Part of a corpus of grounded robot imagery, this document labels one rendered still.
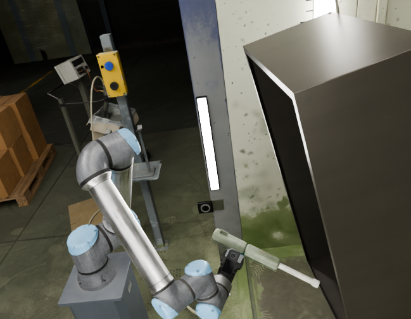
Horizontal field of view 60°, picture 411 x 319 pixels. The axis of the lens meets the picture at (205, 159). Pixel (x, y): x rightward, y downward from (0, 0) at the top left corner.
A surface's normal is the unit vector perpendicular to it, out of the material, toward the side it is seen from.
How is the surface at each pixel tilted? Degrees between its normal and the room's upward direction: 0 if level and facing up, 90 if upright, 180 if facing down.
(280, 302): 0
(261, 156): 90
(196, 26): 90
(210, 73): 90
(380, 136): 90
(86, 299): 0
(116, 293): 0
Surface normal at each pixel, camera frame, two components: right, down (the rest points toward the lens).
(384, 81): 0.11, 0.46
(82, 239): -0.20, -0.83
